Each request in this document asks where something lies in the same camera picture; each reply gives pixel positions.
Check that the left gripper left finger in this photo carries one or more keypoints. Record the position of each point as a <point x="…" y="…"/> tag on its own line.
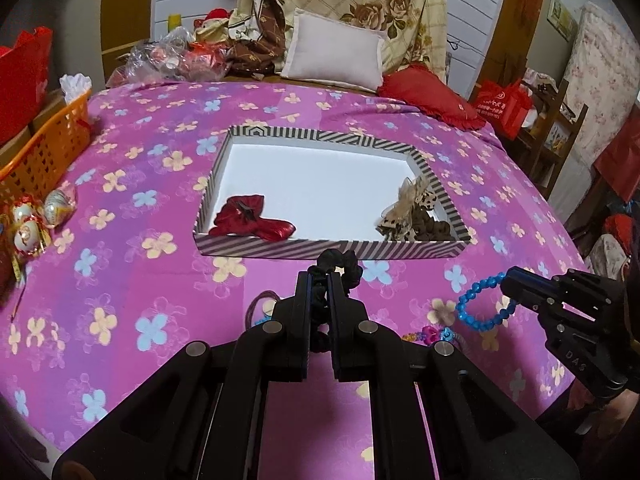
<point x="274" y="351"/>

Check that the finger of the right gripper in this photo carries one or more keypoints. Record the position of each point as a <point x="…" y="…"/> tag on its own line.
<point x="540" y="307"/>
<point x="518" y="281"/>

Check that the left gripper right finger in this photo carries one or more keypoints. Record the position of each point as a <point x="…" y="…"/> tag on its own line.
<point x="365" y="351"/>

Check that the red satin bow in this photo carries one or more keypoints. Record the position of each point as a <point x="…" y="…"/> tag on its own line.
<point x="241" y="215"/>

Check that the brown scrunchie with ribbon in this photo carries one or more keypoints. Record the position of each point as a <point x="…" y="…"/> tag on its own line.
<point x="409" y="219"/>

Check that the black scrunchie green charm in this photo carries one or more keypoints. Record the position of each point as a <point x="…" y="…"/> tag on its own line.
<point x="340" y="272"/>

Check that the right hand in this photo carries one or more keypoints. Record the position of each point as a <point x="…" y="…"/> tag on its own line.
<point x="609" y="419"/>

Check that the pink blue small charm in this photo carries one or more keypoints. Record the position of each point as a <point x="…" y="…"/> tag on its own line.
<point x="428" y="336"/>

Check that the wooden chair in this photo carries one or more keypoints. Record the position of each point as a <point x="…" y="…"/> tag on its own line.
<point x="545" y="145"/>

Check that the striped shallow box tray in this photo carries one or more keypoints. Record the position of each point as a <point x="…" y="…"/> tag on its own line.
<point x="333" y="187"/>

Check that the pink floral bedspread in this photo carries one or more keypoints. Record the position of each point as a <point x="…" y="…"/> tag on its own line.
<point x="123" y="360"/>

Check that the red shopping bag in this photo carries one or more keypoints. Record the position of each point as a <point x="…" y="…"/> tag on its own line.
<point x="505" y="108"/>

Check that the red cushion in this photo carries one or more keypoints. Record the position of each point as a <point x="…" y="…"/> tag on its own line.
<point x="417" y="86"/>

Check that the orange plastic basket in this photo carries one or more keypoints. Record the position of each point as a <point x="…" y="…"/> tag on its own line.
<point x="40" y="166"/>

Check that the small grey pillow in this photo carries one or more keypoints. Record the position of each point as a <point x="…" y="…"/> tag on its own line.
<point x="332" y="52"/>

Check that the clear plastic bag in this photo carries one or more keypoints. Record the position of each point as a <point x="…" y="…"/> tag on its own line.
<point x="177" y="56"/>

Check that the floral beige quilt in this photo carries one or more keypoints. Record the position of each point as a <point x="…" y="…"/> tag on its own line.
<point x="414" y="31"/>

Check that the red gift bag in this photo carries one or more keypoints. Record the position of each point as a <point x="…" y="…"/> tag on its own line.
<point x="24" y="73"/>

